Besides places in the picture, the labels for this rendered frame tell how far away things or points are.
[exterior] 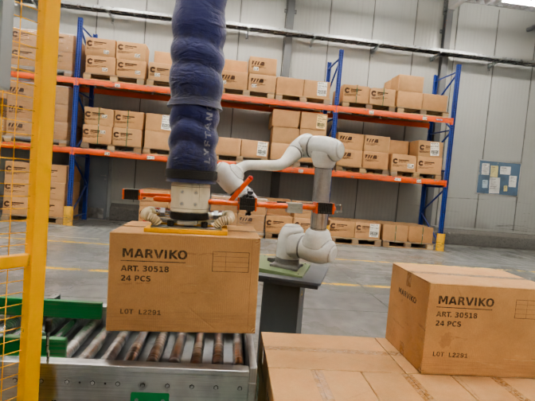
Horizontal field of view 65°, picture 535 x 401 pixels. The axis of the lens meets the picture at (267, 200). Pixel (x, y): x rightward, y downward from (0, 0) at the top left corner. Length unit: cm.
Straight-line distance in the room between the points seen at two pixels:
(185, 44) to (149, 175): 872
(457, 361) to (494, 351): 18
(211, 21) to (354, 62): 944
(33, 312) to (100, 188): 909
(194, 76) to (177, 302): 92
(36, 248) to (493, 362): 189
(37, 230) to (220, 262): 67
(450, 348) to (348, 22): 1000
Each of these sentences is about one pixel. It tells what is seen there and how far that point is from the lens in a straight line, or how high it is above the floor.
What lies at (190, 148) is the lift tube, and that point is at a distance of 177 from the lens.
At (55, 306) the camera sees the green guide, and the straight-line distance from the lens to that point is 236.
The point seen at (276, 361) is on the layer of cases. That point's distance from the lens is 193.
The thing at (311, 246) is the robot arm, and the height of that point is 95.
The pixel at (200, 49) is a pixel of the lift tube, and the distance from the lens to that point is 183.
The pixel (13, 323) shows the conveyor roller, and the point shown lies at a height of 54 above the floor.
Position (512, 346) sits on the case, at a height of 68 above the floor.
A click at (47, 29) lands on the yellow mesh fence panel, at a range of 161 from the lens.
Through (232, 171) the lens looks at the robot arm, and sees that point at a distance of 216.
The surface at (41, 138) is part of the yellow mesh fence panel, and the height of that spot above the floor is 139.
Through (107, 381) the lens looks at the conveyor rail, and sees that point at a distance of 177.
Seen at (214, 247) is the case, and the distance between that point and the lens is 172.
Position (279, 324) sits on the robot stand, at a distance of 270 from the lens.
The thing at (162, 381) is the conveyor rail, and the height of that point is 54.
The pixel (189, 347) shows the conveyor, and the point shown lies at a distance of 216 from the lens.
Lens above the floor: 133
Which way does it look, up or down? 3 degrees down
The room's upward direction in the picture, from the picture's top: 5 degrees clockwise
